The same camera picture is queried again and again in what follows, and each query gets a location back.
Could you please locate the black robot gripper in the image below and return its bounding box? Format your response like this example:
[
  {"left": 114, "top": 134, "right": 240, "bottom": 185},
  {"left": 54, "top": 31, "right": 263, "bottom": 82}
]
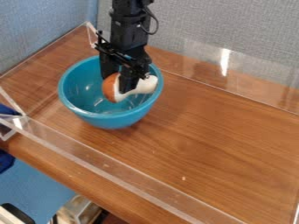
[{"left": 95, "top": 17, "right": 152, "bottom": 94}]

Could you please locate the brown and white toy mushroom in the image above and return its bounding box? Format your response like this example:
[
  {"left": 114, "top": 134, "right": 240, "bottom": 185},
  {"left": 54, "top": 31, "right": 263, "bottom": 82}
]
[{"left": 102, "top": 73, "right": 158, "bottom": 103}]

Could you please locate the blue plastic bowl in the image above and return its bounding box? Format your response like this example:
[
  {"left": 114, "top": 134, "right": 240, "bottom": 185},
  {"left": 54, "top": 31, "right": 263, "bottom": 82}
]
[{"left": 58, "top": 56, "right": 164, "bottom": 130}]

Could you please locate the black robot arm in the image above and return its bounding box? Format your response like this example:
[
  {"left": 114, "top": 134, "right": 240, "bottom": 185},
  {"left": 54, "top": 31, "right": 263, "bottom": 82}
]
[{"left": 95, "top": 0, "right": 159, "bottom": 94}]

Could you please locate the clear acrylic front barrier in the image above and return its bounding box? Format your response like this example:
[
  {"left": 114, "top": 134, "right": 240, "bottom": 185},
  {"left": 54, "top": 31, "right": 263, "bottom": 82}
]
[{"left": 0, "top": 85, "right": 246, "bottom": 224}]

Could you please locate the clear acrylic barrier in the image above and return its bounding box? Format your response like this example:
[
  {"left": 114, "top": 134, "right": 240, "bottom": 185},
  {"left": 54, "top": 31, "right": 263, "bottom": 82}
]
[
  {"left": 146, "top": 43, "right": 299, "bottom": 116},
  {"left": 0, "top": 85, "right": 246, "bottom": 224}
]

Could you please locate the clear acrylic back barrier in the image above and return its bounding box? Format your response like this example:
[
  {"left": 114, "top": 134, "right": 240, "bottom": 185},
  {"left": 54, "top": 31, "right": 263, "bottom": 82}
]
[{"left": 146, "top": 43, "right": 299, "bottom": 116}]

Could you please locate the blue cloth object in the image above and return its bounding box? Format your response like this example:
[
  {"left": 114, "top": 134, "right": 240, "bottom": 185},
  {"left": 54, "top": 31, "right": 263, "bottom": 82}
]
[{"left": 0, "top": 103, "right": 21, "bottom": 174}]

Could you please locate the clear plastic container below table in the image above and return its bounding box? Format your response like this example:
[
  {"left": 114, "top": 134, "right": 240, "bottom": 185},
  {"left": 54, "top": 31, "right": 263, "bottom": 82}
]
[{"left": 48, "top": 195, "right": 103, "bottom": 224}]

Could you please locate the black and white object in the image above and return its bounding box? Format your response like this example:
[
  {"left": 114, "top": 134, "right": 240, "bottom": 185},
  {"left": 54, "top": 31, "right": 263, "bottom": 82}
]
[{"left": 0, "top": 203, "right": 36, "bottom": 224}]

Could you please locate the clear acrylic corner bracket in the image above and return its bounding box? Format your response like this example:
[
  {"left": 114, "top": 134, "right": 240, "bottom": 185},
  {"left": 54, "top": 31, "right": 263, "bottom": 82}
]
[{"left": 86, "top": 22, "right": 108, "bottom": 48}]

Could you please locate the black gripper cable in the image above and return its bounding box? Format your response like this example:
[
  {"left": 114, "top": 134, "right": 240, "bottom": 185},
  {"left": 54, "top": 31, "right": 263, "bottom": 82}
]
[{"left": 140, "top": 6, "right": 160, "bottom": 36}]

